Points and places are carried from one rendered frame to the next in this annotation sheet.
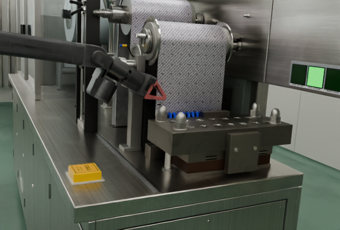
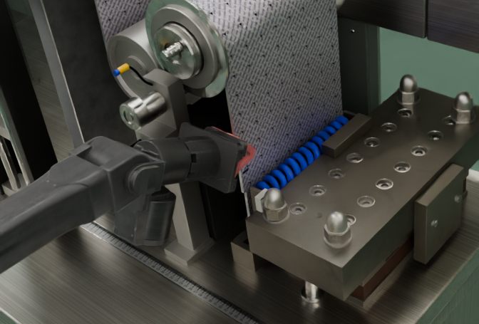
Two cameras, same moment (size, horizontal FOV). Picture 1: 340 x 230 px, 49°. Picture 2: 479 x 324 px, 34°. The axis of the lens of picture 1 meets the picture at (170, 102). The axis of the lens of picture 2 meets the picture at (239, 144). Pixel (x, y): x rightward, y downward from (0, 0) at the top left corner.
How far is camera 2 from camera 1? 0.61 m
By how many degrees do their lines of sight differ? 30
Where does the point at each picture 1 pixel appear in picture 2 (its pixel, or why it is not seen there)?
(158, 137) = (290, 260)
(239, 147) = (437, 214)
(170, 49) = (244, 58)
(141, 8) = not seen: outside the picture
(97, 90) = (145, 229)
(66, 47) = (71, 201)
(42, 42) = (25, 223)
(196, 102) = (303, 123)
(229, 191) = (443, 299)
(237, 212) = (452, 315)
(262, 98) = not seen: hidden behind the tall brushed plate
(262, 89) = not seen: outside the picture
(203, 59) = (301, 39)
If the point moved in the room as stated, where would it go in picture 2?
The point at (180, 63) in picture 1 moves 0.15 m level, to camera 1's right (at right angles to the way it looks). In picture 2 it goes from (265, 72) to (364, 41)
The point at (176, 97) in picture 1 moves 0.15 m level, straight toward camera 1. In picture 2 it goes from (270, 137) to (316, 198)
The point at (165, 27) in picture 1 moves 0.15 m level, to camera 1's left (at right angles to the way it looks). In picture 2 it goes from (220, 13) to (104, 48)
